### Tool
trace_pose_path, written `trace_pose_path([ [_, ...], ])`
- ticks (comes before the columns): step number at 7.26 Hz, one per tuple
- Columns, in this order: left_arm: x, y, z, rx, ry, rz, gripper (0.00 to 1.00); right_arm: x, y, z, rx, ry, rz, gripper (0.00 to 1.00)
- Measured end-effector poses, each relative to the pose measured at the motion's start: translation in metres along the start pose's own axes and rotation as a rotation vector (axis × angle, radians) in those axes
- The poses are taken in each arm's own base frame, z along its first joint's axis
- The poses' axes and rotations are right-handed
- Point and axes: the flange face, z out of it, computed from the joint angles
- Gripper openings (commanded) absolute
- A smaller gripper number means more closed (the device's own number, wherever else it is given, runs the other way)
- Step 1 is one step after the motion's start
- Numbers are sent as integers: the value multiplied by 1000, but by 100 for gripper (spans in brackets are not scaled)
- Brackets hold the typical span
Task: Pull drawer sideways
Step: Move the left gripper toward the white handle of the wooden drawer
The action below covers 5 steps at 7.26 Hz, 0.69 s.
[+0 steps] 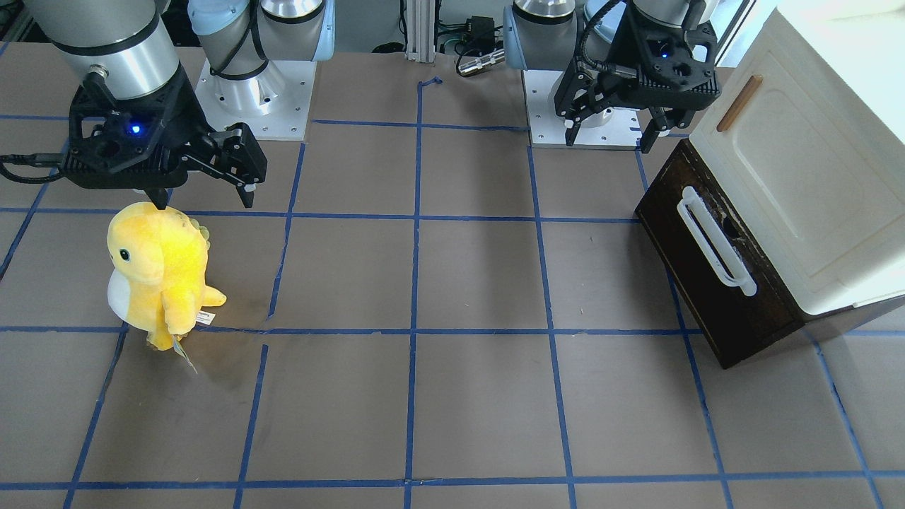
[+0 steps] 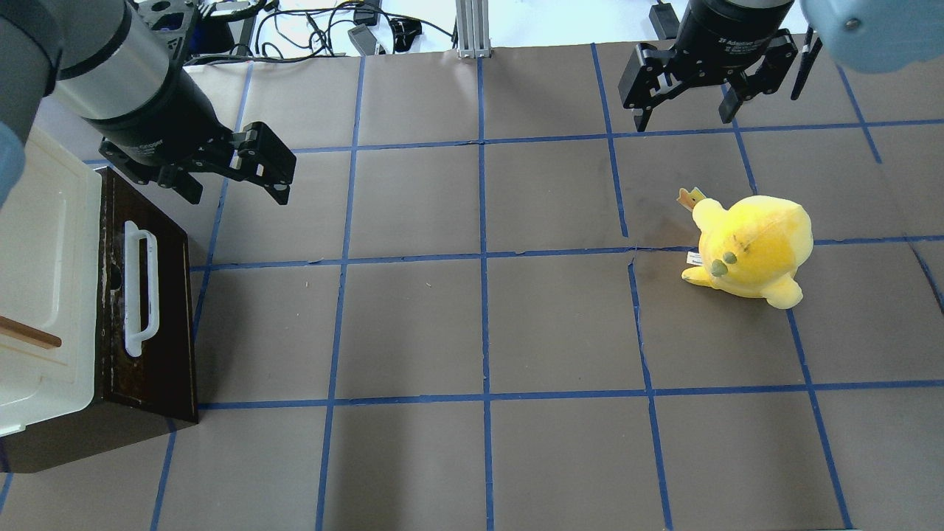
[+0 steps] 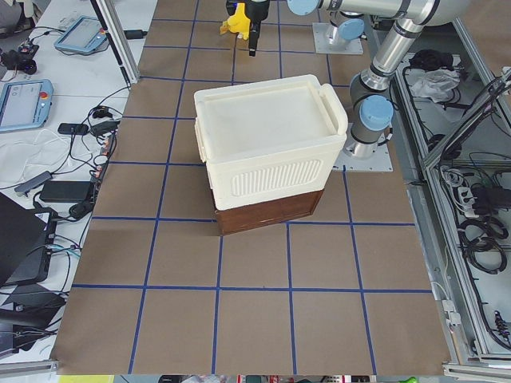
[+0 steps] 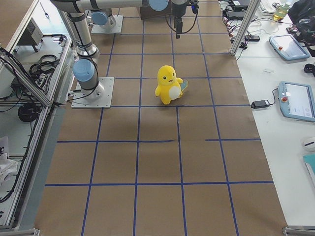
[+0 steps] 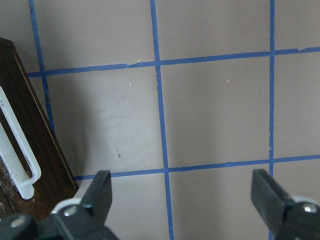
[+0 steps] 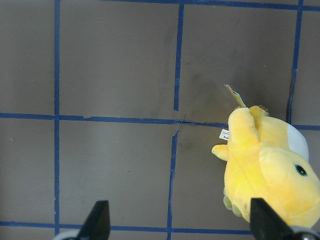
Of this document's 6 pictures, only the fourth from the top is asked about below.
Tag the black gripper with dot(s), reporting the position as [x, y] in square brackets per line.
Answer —
[177, 11]

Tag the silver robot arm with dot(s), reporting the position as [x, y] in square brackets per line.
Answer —
[156, 5]
[85, 69]

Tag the yellow plush toy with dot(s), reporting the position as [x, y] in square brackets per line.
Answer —
[169, 86]

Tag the yellow liquid bottle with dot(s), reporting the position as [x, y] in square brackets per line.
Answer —
[281, 11]

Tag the far blue teach pendant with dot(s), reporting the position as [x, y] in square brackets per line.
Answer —
[288, 47]

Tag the blue teach pendant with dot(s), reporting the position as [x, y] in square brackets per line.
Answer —
[288, 47]
[297, 101]

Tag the black power adapter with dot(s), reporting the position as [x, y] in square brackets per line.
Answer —
[260, 104]

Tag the grey metal control box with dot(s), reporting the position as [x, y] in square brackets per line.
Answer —
[32, 35]

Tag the near blue teach pendant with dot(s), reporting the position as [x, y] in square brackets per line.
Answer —
[297, 101]

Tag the crumpled white cloth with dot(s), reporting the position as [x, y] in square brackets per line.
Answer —
[8, 167]

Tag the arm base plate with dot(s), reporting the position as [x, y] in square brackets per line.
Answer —
[107, 25]
[100, 98]

